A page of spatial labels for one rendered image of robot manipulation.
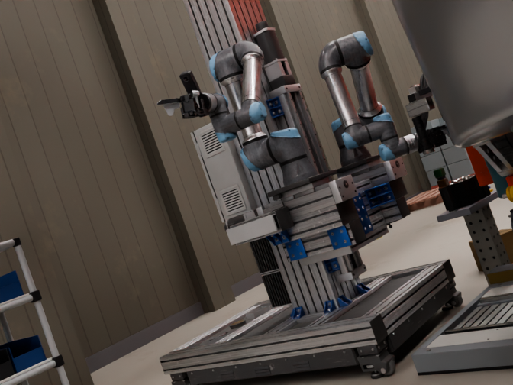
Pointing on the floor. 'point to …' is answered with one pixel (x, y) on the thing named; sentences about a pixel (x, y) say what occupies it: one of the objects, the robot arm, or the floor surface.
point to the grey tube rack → (37, 359)
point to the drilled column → (486, 239)
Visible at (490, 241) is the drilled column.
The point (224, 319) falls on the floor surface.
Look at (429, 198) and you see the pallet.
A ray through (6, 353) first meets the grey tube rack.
